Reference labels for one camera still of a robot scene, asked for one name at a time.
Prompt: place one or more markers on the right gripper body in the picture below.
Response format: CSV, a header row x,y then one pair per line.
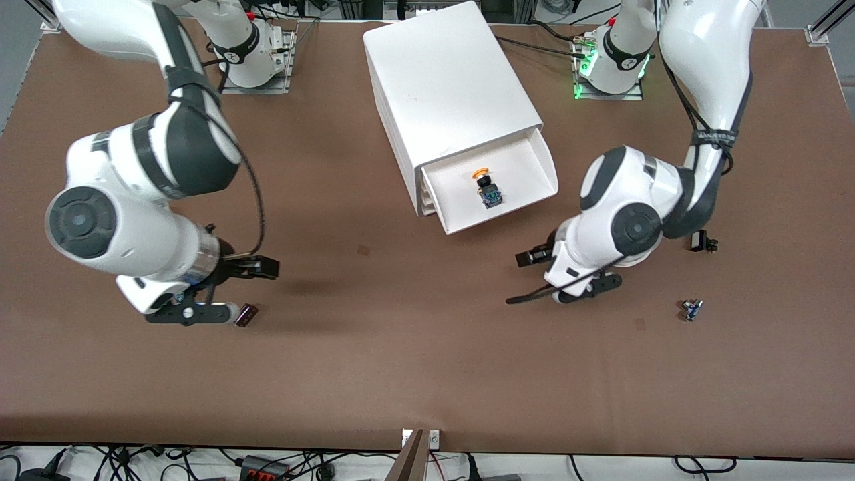
x,y
230,265

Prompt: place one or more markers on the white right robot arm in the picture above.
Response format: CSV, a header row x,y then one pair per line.
x,y
133,234

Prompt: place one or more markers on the white compartment tray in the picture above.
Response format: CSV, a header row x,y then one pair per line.
x,y
441,80

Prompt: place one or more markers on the red push button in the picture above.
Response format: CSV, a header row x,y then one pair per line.
x,y
246,315

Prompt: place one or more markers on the white plastic drawer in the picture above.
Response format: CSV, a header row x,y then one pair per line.
x,y
423,189
429,212
521,180
426,202

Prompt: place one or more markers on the black switch white face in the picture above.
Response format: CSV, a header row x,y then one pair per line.
x,y
700,240

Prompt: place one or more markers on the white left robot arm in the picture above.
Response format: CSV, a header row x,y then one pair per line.
x,y
708,67

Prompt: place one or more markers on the chrome T pipe fitting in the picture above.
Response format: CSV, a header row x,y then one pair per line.
x,y
692,310

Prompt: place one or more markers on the brown wooden board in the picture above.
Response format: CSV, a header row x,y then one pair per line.
x,y
409,464

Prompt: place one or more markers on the yellow push button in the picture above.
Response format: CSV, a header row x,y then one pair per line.
x,y
491,194

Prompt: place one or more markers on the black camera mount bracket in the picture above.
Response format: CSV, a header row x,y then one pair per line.
x,y
601,284
174,314

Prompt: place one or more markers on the black power adapter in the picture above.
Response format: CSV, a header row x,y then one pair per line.
x,y
40,475

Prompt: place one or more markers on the aluminium frame post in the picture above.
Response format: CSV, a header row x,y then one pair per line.
x,y
831,20
43,17

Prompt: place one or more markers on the black power strip red switches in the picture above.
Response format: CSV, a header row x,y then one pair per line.
x,y
264,469

